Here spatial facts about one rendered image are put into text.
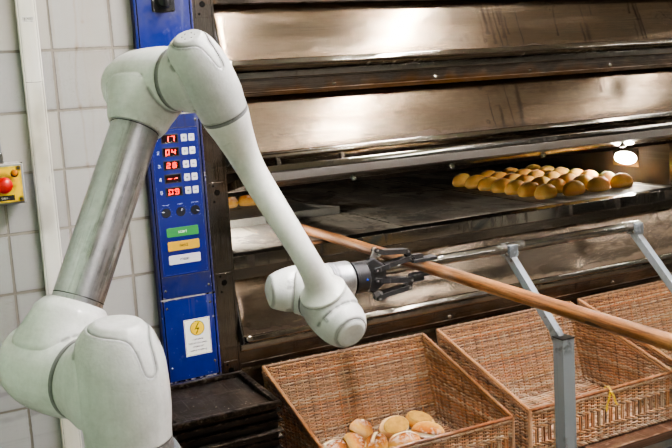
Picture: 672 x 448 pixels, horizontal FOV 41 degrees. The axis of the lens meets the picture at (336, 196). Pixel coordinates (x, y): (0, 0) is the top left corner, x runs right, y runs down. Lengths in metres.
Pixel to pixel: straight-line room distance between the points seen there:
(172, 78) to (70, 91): 0.66
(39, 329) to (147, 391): 0.27
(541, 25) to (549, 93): 0.23
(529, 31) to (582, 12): 0.26
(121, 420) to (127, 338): 0.14
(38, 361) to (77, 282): 0.17
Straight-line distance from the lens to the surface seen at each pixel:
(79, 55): 2.41
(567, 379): 2.48
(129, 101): 1.84
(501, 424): 2.51
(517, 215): 3.05
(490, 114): 2.95
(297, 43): 2.60
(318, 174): 2.47
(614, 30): 3.29
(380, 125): 2.72
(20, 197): 2.33
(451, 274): 2.09
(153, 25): 2.43
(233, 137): 1.81
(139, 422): 1.60
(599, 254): 3.30
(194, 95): 1.77
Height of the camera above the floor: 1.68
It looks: 8 degrees down
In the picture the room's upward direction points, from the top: 4 degrees counter-clockwise
